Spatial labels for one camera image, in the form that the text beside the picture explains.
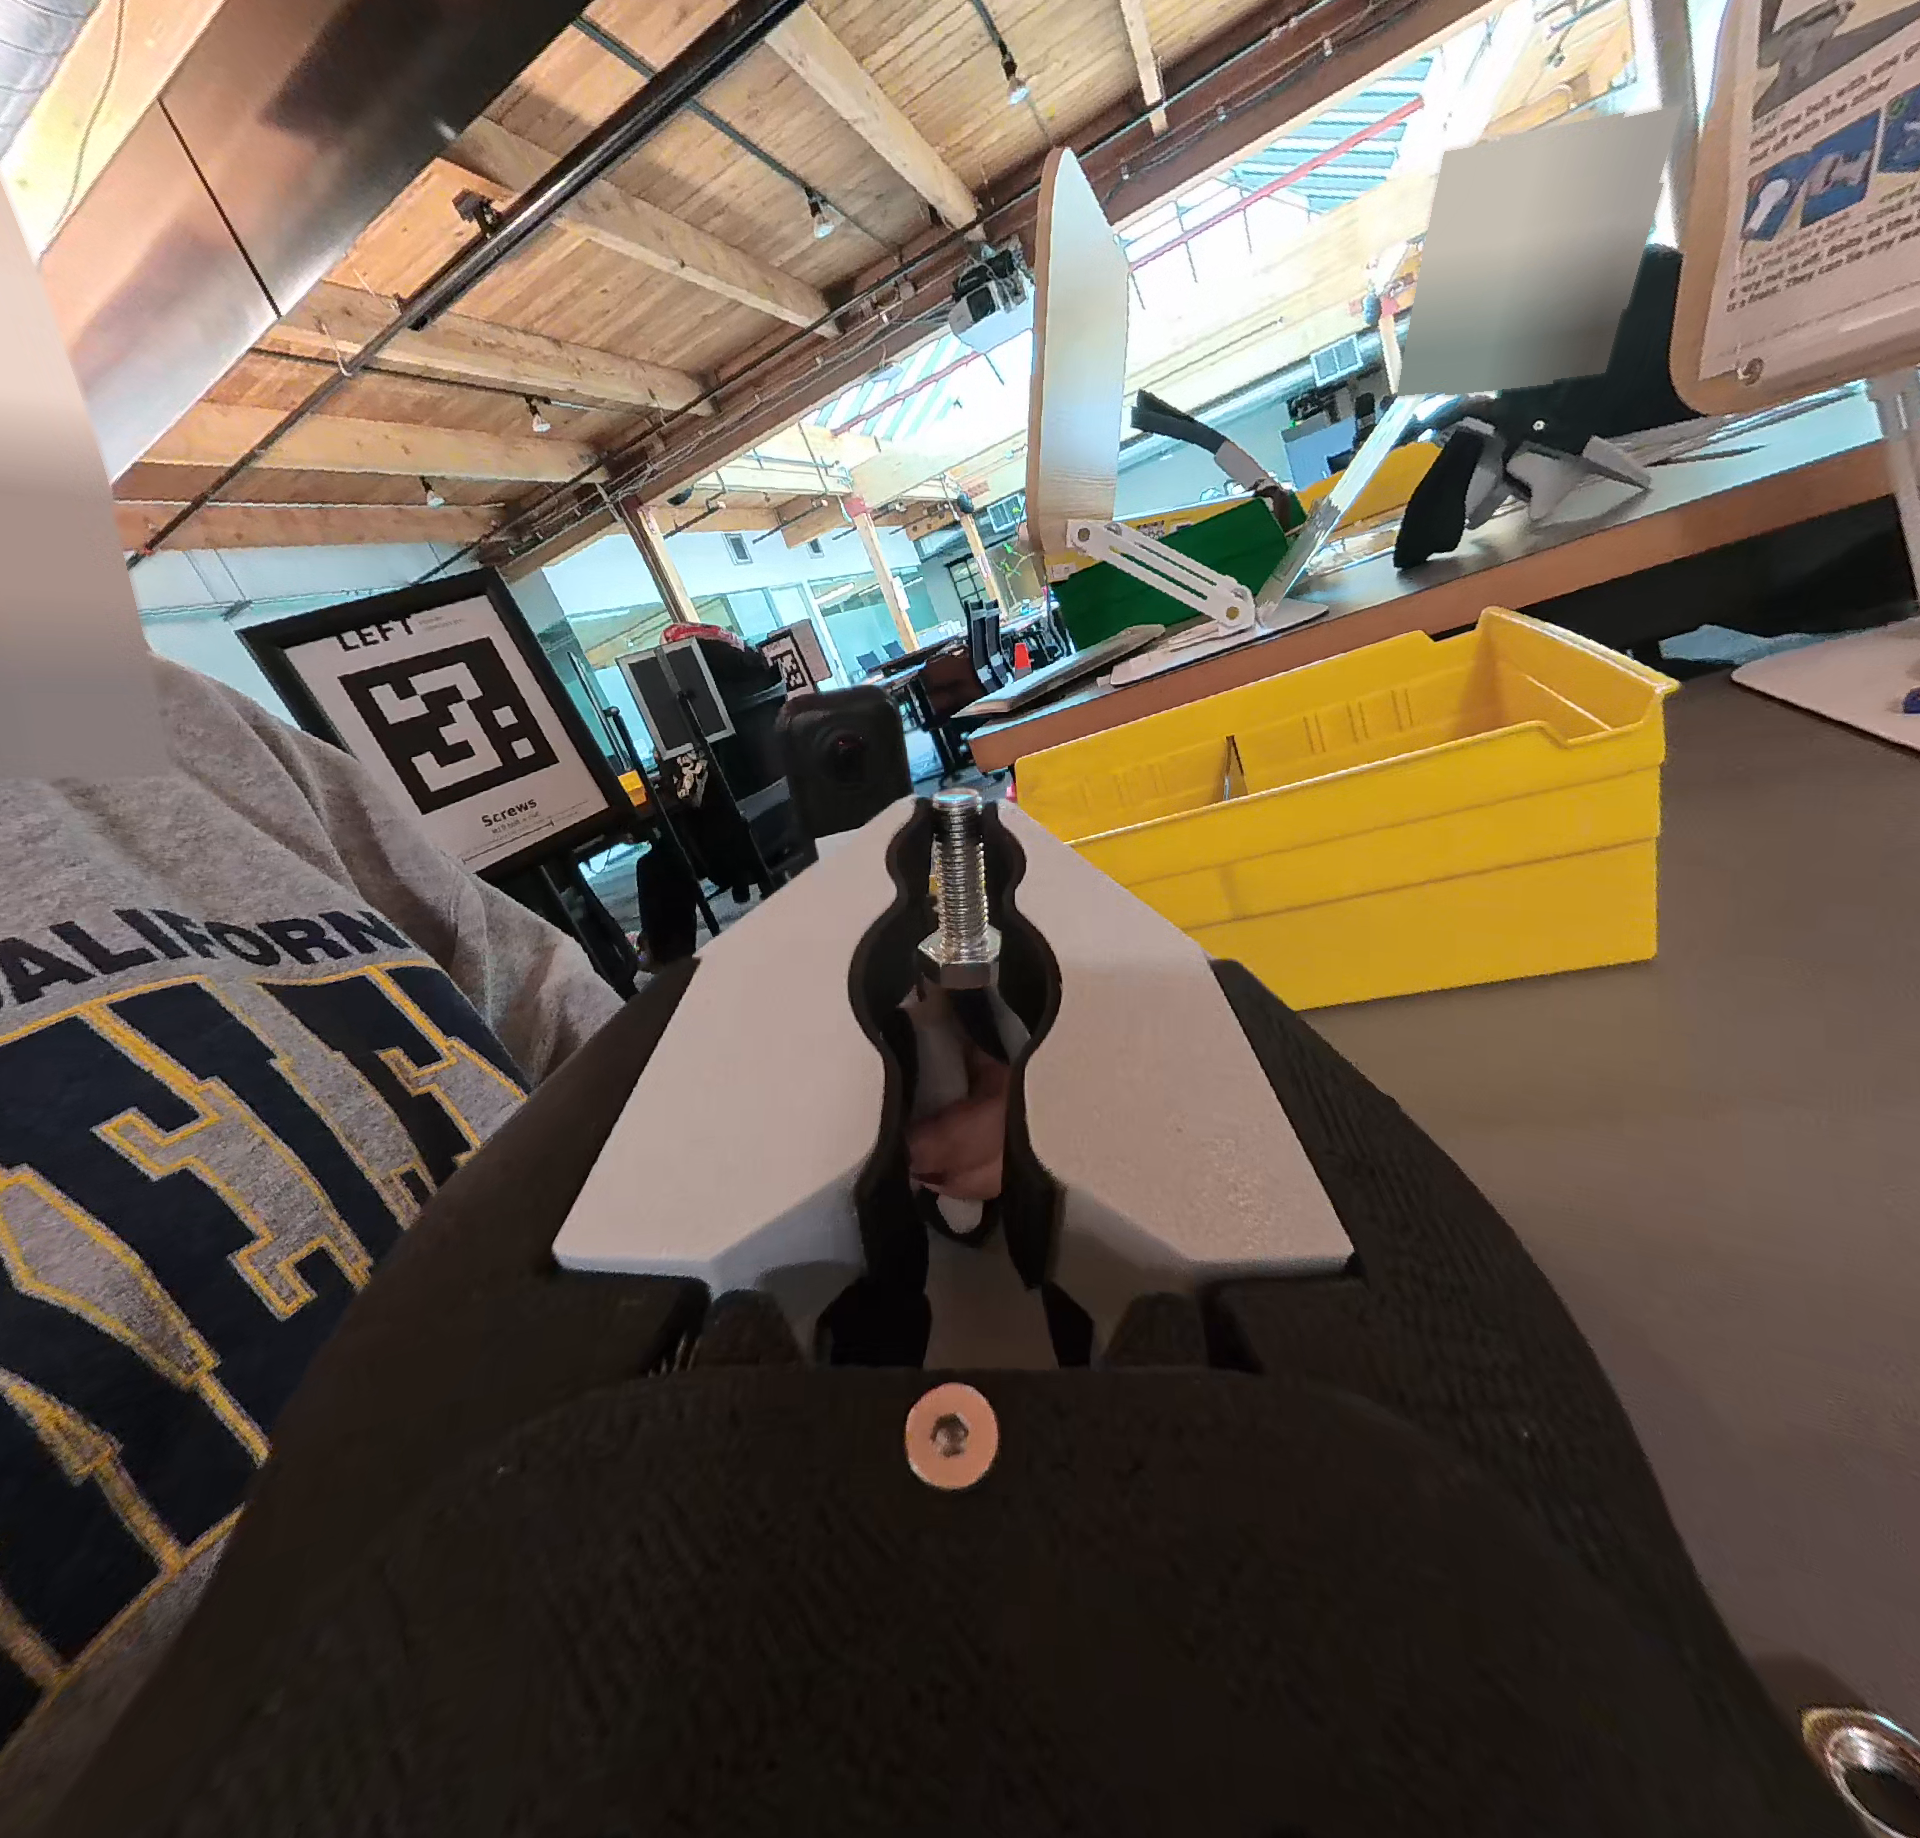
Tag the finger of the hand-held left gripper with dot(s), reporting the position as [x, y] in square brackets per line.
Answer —
[1008, 1035]
[945, 1050]

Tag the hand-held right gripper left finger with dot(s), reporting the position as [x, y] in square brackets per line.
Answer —
[720, 1103]

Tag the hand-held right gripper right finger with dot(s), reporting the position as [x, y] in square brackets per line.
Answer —
[1186, 1103]

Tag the steel hex bolt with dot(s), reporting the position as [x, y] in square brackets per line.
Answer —
[957, 879]

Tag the yellow plastic bin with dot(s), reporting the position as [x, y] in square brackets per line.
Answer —
[1351, 848]
[1403, 480]

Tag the person's left hand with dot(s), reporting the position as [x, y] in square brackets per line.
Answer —
[952, 1140]

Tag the small framed marker sign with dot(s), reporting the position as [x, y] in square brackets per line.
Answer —
[788, 656]

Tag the black framed panel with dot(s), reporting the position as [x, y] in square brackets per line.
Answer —
[675, 698]

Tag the dark flat case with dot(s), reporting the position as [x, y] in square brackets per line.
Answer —
[1065, 675]

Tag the cardboard bin divider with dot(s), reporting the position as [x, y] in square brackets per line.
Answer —
[1232, 773]

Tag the white board stand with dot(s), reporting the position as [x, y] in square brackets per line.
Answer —
[1162, 569]
[1846, 698]

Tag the wooden instruction board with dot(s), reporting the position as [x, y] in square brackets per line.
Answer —
[1081, 369]

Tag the green plastic bin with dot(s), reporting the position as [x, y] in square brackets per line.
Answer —
[1245, 540]

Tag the ceiling projector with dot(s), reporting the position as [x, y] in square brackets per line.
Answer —
[987, 309]

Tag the another hand-held gripper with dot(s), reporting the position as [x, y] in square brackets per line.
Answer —
[1200, 436]
[1560, 480]

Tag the person's grey printed sweatshirt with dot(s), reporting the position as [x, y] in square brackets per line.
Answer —
[300, 848]

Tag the tilted clear panel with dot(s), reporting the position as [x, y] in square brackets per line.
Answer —
[1357, 503]

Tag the wood-edged table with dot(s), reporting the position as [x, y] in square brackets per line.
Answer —
[1651, 540]

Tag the instruction sheet on white stand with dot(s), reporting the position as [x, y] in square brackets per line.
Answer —
[1801, 145]

